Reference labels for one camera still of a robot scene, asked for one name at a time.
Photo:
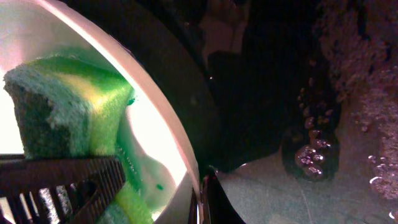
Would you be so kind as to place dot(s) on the green scrub sponge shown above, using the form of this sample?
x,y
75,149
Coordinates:
x,y
68,108

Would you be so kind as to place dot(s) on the pale green plate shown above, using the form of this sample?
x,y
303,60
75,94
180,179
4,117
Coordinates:
x,y
118,36

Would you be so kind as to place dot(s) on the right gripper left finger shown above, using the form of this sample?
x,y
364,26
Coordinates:
x,y
193,216

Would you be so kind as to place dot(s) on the round black serving tray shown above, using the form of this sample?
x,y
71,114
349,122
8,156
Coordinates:
x,y
294,103

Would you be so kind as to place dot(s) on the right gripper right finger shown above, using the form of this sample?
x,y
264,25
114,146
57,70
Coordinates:
x,y
217,209

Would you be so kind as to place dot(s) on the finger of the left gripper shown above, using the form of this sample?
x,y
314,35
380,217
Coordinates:
x,y
80,189

